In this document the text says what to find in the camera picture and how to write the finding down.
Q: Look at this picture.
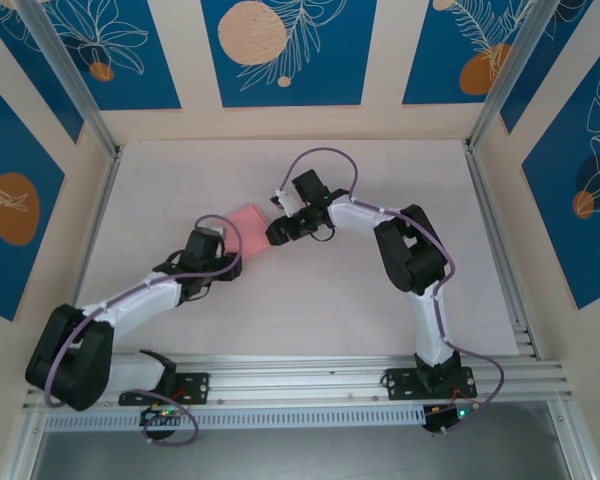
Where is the grey slotted cable duct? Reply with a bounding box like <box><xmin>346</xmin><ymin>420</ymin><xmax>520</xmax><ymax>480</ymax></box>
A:
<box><xmin>44</xmin><ymin>405</ymin><xmax>426</xmax><ymax>434</ymax></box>

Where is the aluminium corner post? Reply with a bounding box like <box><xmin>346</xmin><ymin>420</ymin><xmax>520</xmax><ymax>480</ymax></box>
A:
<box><xmin>467</xmin><ymin>0</ymin><xmax>577</xmax><ymax>151</ymax></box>
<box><xmin>14</xmin><ymin>0</ymin><xmax>124</xmax><ymax>159</ymax></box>

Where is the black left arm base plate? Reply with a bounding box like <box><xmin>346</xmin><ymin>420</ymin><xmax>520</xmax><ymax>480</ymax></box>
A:
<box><xmin>118</xmin><ymin>372</ymin><xmax>212</xmax><ymax>406</ymax></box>

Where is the blue panel with peach circle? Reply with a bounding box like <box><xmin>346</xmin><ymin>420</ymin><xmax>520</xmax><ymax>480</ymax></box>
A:
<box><xmin>201</xmin><ymin>0</ymin><xmax>379</xmax><ymax>108</ymax></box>

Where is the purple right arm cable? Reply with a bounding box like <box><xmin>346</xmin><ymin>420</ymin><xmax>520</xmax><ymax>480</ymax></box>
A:
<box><xmin>277</xmin><ymin>146</ymin><xmax>505</xmax><ymax>436</ymax></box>

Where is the aluminium side profile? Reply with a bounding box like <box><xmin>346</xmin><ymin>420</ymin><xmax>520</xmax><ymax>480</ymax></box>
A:
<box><xmin>548</xmin><ymin>399</ymin><xmax>595</xmax><ymax>480</ymax></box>
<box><xmin>0</xmin><ymin>409</ymin><xmax>49</xmax><ymax>480</ymax></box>

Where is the aluminium table edge rail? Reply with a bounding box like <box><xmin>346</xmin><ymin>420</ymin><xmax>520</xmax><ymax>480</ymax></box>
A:
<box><xmin>52</xmin><ymin>144</ymin><xmax>126</xmax><ymax>371</ymax></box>
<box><xmin>463</xmin><ymin>142</ymin><xmax>540</xmax><ymax>360</ymax></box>

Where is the blue floral wall panel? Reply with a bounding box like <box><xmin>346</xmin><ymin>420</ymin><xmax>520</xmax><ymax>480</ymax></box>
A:
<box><xmin>0</xmin><ymin>69</ymin><xmax>66</xmax><ymax>322</ymax></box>
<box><xmin>402</xmin><ymin>0</ymin><xmax>537</xmax><ymax>106</ymax></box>
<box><xmin>522</xmin><ymin>54</ymin><xmax>600</xmax><ymax>311</ymax></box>
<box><xmin>0</xmin><ymin>0</ymin><xmax>85</xmax><ymax>145</ymax></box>
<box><xmin>42</xmin><ymin>0</ymin><xmax>182</xmax><ymax>112</ymax></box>
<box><xmin>499</xmin><ymin>0</ymin><xmax>597</xmax><ymax>135</ymax></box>

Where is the pink paper box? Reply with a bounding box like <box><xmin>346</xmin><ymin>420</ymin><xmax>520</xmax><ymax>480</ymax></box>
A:
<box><xmin>222</xmin><ymin>203</ymin><xmax>272</xmax><ymax>260</ymax></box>

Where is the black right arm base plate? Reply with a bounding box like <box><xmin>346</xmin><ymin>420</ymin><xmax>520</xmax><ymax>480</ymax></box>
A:
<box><xmin>382</xmin><ymin>367</ymin><xmax>479</xmax><ymax>401</ymax></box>

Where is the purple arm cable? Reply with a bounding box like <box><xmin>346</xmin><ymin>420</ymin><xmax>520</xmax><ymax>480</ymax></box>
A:
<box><xmin>277</xmin><ymin>146</ymin><xmax>505</xmax><ymax>436</ymax></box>
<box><xmin>43</xmin><ymin>213</ymin><xmax>245</xmax><ymax>446</ymax></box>

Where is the aluminium mounting rail frame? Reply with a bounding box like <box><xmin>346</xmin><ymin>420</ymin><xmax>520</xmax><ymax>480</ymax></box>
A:
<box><xmin>22</xmin><ymin>352</ymin><xmax>574</xmax><ymax>411</ymax></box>

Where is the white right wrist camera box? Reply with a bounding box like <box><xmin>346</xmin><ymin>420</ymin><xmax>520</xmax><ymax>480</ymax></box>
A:
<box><xmin>269</xmin><ymin>187</ymin><xmax>307</xmax><ymax>217</ymax></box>

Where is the grey metal sheet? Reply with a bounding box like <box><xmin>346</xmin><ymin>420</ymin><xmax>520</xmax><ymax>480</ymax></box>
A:
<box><xmin>29</xmin><ymin>429</ymin><xmax>581</xmax><ymax>480</ymax></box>

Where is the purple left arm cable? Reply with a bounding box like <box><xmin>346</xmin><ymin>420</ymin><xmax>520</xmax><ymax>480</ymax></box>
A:
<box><xmin>43</xmin><ymin>213</ymin><xmax>245</xmax><ymax>446</ymax></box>

